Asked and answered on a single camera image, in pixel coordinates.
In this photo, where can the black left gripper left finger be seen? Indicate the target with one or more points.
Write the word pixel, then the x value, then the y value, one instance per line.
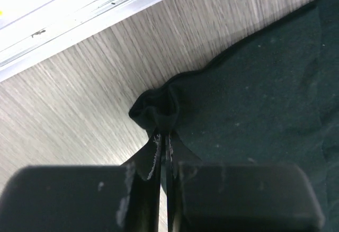
pixel 86 198

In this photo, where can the aluminium front rail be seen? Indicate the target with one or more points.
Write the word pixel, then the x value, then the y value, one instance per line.
pixel 34 30

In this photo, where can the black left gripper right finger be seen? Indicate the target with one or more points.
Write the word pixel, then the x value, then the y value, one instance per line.
pixel 245 197

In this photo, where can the black t shirt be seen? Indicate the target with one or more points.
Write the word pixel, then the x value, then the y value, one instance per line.
pixel 272 97

